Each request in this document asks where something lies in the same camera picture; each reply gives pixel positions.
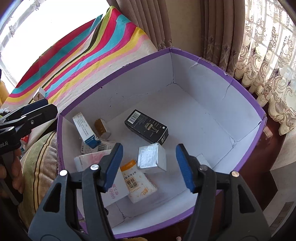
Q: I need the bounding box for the person's left hand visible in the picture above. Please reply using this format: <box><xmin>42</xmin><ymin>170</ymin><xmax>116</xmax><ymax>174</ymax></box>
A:
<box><xmin>9</xmin><ymin>148</ymin><xmax>25</xmax><ymax>194</ymax></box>

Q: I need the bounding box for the grey white box pink print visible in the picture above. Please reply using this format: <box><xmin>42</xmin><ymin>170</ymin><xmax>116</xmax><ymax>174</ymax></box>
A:
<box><xmin>73</xmin><ymin>149</ymin><xmax>130</xmax><ymax>207</ymax></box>

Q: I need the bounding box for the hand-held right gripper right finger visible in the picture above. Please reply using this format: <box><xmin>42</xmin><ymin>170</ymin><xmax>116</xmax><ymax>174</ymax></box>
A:
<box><xmin>175</xmin><ymin>143</ymin><xmax>272</xmax><ymax>241</ymax></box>

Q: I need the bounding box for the white red printed box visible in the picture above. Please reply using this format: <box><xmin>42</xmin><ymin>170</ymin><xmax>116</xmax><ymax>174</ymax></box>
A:
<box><xmin>20</xmin><ymin>134</ymin><xmax>32</xmax><ymax>152</ymax></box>

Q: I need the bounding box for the rainbow striped cushion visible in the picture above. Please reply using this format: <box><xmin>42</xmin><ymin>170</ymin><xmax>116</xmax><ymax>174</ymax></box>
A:
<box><xmin>5</xmin><ymin>6</ymin><xmax>160</xmax><ymax>112</ymax></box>

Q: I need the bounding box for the beige striped velvet cushion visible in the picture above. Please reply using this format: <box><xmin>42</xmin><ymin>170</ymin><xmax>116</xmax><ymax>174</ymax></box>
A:
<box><xmin>18</xmin><ymin>130</ymin><xmax>64</xmax><ymax>224</ymax></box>

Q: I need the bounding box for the small brown white box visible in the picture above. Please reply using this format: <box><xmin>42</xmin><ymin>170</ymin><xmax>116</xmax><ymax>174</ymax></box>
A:
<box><xmin>94</xmin><ymin>118</ymin><xmax>112</xmax><ymax>140</ymax></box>

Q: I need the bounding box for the small blue white box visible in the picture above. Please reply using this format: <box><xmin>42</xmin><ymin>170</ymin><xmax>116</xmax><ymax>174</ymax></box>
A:
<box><xmin>72</xmin><ymin>112</ymin><xmax>101</xmax><ymax>149</ymax></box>

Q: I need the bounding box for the white box with barcode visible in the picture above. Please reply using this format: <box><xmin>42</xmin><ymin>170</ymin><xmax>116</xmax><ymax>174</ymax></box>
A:
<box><xmin>80</xmin><ymin>138</ymin><xmax>117</xmax><ymax>155</ymax></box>

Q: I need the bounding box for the beige pleated curtain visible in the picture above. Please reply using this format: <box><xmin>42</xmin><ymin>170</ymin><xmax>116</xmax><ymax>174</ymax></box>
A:
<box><xmin>111</xmin><ymin>0</ymin><xmax>247</xmax><ymax>80</ymax></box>

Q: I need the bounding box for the orange white packet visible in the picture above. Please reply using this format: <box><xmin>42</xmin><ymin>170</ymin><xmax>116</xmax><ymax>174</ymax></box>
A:
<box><xmin>120</xmin><ymin>159</ymin><xmax>158</xmax><ymax>204</ymax></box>

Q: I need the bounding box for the black box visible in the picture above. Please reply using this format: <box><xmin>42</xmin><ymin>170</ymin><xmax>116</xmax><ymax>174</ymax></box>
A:
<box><xmin>124</xmin><ymin>109</ymin><xmax>169</xmax><ymax>146</ymax></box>

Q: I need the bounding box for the small white box red print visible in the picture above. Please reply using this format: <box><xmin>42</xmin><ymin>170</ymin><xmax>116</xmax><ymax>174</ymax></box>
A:
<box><xmin>32</xmin><ymin>87</ymin><xmax>47</xmax><ymax>103</ymax></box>

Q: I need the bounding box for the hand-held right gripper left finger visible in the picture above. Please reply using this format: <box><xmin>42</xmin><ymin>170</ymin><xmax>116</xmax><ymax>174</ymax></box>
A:
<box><xmin>28</xmin><ymin>142</ymin><xmax>124</xmax><ymax>241</ymax></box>

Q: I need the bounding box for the cream embroidered lace curtain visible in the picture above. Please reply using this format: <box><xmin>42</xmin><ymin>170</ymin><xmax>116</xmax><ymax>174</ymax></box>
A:
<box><xmin>231</xmin><ymin>0</ymin><xmax>296</xmax><ymax>137</ymax></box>

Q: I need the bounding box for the silver foil box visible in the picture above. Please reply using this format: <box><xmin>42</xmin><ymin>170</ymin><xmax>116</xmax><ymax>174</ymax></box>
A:
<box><xmin>137</xmin><ymin>143</ymin><xmax>167</xmax><ymax>172</ymax></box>

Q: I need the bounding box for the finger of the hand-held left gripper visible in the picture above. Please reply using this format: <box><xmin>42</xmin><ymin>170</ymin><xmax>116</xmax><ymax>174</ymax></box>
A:
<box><xmin>14</xmin><ymin>104</ymin><xmax>59</xmax><ymax>133</ymax></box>
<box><xmin>5</xmin><ymin>98</ymin><xmax>49</xmax><ymax>123</ymax></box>

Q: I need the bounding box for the purple cardboard storage box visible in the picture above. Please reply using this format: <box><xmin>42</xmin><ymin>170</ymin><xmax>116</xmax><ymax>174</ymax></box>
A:
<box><xmin>56</xmin><ymin>46</ymin><xmax>268</xmax><ymax>240</ymax></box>

